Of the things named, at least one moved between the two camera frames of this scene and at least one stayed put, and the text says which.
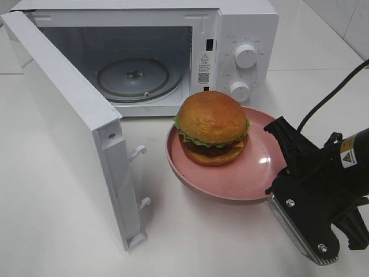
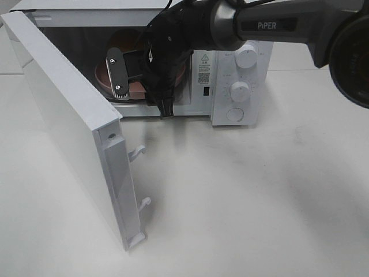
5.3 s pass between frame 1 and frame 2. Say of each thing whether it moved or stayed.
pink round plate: moved
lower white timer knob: stayed
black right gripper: moved
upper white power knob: stayed
